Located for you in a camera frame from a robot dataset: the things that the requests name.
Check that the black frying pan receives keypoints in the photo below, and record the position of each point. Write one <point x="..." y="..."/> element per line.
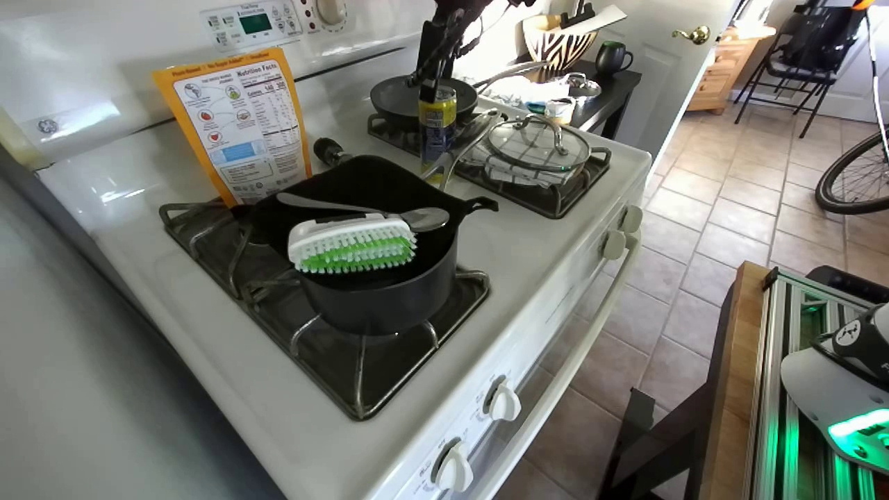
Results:
<point x="397" y="100"/>

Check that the white flat utensil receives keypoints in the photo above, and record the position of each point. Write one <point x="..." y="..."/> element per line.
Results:
<point x="600" y="18"/>

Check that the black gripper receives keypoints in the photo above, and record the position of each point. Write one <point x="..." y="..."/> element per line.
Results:
<point x="439" y="51"/>

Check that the white door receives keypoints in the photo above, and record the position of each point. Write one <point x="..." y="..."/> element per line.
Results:
<point x="661" y="85"/>

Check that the white green scrub brush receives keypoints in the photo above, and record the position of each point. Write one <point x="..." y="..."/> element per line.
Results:
<point x="347" y="242"/>

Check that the glass pot lid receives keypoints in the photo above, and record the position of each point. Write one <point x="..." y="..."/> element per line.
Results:
<point x="537" y="144"/>

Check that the black stove grate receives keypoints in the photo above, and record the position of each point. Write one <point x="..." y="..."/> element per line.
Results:
<point x="557" y="194"/>
<point x="370" y="369"/>

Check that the grey metal spoon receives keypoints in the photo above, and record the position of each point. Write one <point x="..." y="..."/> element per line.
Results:
<point x="425" y="221"/>

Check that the bicycle wheel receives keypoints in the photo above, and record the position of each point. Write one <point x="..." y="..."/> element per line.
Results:
<point x="834" y="169"/>

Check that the white stove knob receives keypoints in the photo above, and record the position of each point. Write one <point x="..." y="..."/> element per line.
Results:
<point x="630" y="218"/>
<point x="611" y="242"/>
<point x="500" y="400"/>
<point x="450" y="467"/>

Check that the dark side table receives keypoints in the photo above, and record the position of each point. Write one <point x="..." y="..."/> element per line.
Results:
<point x="616" y="93"/>

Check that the black mug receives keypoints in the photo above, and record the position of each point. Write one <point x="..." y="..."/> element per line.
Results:
<point x="611" y="60"/>

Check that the dark cart brace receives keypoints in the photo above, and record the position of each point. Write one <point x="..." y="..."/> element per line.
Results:
<point x="647" y="444"/>

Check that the aluminium cart frame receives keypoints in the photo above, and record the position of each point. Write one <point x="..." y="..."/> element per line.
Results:
<point x="787" y="335"/>

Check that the orange instruction card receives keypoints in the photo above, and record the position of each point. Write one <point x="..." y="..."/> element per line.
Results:
<point x="238" y="121"/>

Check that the wooden cart board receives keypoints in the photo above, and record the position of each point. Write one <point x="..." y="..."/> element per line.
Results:
<point x="732" y="389"/>

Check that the wooden crate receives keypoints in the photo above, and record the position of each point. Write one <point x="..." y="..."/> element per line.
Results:
<point x="722" y="72"/>

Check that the white gas stove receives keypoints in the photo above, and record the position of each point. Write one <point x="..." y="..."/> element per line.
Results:
<point x="544" y="251"/>

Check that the white crumpled cloth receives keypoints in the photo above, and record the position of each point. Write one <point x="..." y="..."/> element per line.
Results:
<point x="529" y="93"/>

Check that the black white patterned bowl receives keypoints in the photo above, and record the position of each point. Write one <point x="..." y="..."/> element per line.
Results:
<point x="558" y="46"/>

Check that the black cooking pot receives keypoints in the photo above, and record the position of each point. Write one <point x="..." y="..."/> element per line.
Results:
<point x="370" y="294"/>

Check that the black folding chair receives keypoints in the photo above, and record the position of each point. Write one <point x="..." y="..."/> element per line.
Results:
<point x="815" y="37"/>

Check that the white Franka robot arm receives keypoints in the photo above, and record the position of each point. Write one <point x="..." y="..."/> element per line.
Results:
<point x="834" y="397"/>

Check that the metal cup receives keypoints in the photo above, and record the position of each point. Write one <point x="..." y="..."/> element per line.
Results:
<point x="583" y="97"/>

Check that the brass door knob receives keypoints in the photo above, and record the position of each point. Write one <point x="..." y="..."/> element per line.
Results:
<point x="691" y="35"/>

